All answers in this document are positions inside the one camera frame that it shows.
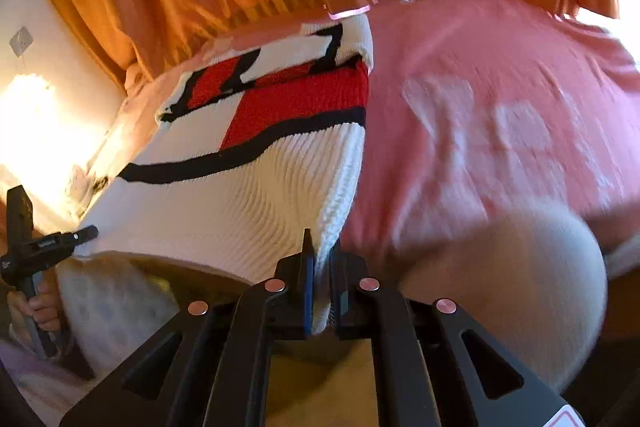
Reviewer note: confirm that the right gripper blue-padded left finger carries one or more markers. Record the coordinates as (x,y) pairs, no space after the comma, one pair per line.
(208,368)

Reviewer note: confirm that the grey wall socket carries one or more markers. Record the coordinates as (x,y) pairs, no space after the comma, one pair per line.
(21,41)

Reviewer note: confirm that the person's left hand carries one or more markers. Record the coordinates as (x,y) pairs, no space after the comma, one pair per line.
(45,309)

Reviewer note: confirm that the pink floral bed blanket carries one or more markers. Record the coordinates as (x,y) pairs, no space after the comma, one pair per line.
(492,129)

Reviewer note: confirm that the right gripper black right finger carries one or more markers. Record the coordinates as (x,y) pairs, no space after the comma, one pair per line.
(434,365)

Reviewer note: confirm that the white red black knit sweater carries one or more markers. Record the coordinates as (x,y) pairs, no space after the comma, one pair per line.
(257,146)

